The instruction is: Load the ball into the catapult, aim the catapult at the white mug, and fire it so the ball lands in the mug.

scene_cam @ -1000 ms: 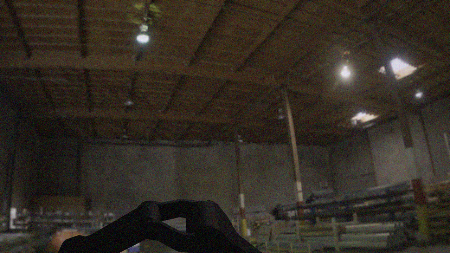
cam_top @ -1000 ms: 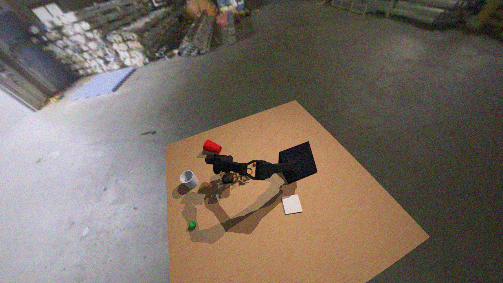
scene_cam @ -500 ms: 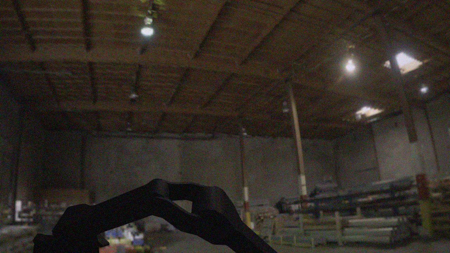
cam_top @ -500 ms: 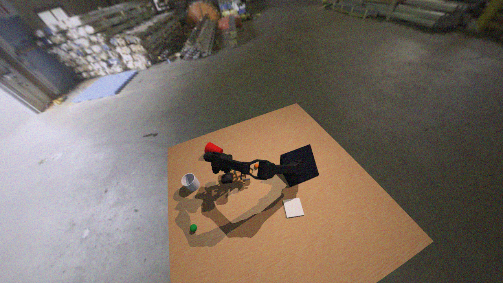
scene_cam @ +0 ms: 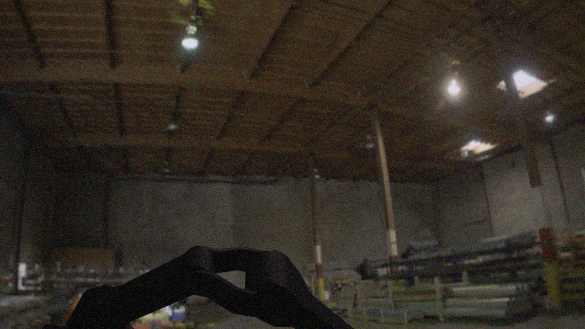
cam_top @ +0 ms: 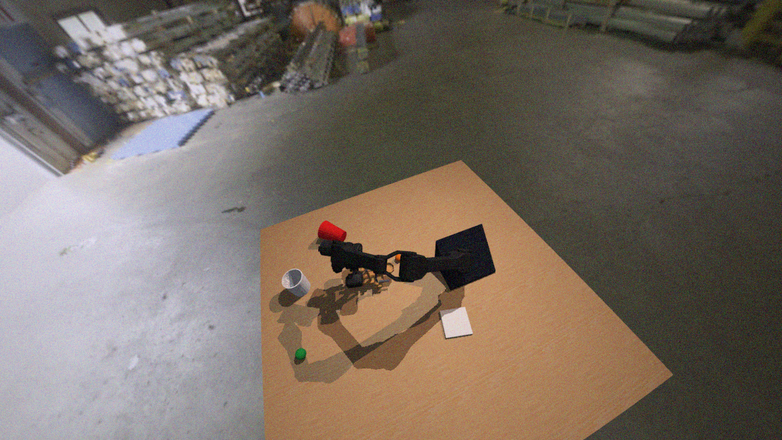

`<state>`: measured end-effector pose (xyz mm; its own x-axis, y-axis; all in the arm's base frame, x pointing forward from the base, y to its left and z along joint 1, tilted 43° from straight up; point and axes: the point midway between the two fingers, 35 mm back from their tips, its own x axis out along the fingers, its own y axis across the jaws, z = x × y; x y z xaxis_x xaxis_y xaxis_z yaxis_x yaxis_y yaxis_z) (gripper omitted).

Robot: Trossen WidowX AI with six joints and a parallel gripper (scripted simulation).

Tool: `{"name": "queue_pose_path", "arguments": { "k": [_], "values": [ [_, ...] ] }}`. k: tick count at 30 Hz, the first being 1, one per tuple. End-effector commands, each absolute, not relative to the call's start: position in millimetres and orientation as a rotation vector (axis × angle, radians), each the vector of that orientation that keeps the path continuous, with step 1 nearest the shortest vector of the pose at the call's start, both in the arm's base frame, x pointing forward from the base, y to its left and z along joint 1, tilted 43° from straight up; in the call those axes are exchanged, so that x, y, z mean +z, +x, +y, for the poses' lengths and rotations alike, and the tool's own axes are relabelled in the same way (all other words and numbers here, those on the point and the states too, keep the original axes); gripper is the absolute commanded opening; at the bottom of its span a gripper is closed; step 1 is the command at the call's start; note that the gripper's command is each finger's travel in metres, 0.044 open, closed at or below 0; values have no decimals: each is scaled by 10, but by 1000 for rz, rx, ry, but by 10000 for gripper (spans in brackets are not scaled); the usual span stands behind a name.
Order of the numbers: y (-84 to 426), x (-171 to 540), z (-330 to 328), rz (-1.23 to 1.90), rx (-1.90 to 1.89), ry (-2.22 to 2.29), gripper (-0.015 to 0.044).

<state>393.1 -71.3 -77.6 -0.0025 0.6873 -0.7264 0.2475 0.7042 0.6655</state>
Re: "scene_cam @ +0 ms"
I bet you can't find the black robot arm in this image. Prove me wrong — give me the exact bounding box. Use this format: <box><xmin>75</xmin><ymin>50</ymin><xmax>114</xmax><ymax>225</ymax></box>
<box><xmin>42</xmin><ymin>246</ymin><xmax>354</xmax><ymax>329</ymax></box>

